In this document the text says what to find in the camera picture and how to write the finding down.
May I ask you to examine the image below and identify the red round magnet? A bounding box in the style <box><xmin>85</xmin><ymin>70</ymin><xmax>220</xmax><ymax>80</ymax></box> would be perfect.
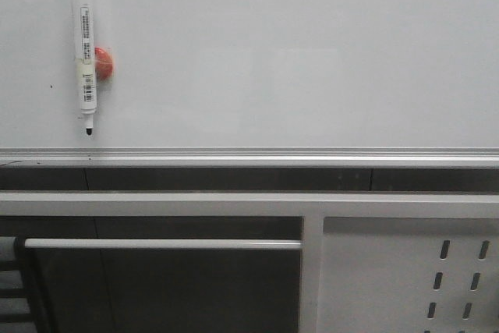
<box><xmin>94</xmin><ymin>47</ymin><xmax>114</xmax><ymax>81</ymax></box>

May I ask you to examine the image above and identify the white whiteboard marker pen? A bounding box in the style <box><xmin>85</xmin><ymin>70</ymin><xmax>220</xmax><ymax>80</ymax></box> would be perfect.
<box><xmin>71</xmin><ymin>0</ymin><xmax>97</xmax><ymax>136</ymax></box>

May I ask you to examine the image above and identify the white perforated metal panel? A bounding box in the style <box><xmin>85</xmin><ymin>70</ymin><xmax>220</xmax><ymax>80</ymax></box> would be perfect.
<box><xmin>317</xmin><ymin>218</ymin><xmax>498</xmax><ymax>332</ymax></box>

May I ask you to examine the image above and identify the white horizontal metal rod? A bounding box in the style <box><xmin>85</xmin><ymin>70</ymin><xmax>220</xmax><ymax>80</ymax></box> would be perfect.
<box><xmin>24</xmin><ymin>239</ymin><xmax>302</xmax><ymax>250</ymax></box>

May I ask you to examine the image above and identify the black slatted chair back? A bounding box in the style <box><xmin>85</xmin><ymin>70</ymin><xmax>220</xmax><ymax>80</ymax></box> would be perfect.
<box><xmin>1</xmin><ymin>236</ymin><xmax>51</xmax><ymax>332</ymax></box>

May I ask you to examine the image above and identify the white metal rack frame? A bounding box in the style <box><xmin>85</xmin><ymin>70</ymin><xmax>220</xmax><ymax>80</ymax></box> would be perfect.
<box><xmin>1</xmin><ymin>191</ymin><xmax>498</xmax><ymax>332</ymax></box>

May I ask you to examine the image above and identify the white whiteboard with aluminium frame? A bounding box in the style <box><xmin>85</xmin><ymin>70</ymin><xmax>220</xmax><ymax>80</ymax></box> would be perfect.
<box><xmin>1</xmin><ymin>0</ymin><xmax>498</xmax><ymax>168</ymax></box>

